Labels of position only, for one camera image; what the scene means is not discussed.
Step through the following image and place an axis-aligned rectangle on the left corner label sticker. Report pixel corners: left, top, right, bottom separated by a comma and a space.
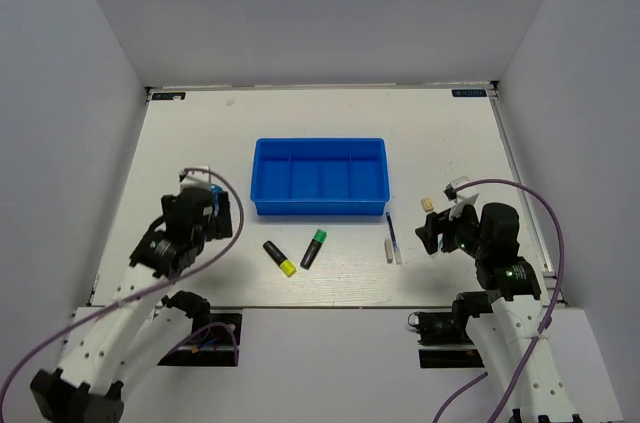
151, 92, 186, 101

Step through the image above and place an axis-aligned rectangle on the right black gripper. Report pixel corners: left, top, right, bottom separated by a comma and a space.
415, 198, 489, 258

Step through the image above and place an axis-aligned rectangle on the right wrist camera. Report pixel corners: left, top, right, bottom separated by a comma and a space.
444, 176, 478, 221

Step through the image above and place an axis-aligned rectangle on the small beige eraser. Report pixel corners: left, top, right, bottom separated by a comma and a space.
422, 198, 434, 213

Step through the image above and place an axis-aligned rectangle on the yellow cap black highlighter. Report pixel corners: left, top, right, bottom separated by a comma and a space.
263, 240, 296, 277

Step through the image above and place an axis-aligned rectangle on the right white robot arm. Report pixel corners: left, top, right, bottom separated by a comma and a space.
408, 203, 583, 422

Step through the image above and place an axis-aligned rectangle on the blue divided plastic tray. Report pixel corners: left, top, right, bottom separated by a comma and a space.
250, 138, 390, 217

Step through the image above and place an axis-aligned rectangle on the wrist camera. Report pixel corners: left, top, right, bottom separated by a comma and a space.
178, 166, 212, 191
444, 176, 478, 221

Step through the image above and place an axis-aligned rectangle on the blue pen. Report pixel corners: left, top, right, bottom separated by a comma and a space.
385, 211, 403, 265

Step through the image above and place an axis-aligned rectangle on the blue white tape roll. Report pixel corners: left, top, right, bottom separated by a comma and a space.
210, 184, 223, 216

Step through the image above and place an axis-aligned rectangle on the corner label sticker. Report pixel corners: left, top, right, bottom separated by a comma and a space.
151, 92, 186, 101
451, 88, 487, 98

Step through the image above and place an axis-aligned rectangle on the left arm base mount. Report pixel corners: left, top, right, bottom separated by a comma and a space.
158, 311, 243, 368

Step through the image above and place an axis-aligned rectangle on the white eraser stick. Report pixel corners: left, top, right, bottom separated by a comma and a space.
384, 239, 394, 264

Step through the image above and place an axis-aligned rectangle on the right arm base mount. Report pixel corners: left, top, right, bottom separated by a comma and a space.
407, 312, 484, 369

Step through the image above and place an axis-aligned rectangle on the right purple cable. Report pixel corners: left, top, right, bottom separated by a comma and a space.
432, 179, 566, 423

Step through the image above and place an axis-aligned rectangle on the right corner label sticker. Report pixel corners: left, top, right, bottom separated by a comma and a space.
451, 88, 487, 98

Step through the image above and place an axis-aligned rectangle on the green cap black highlighter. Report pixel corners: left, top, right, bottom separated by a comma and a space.
300, 229, 327, 270

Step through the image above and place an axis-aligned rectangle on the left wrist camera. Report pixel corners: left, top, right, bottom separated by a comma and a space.
178, 166, 212, 191

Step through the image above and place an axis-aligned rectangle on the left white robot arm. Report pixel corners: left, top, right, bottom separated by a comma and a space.
30, 185, 239, 422

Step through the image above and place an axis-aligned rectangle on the aluminium table rail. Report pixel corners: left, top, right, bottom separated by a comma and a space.
489, 81, 569, 307

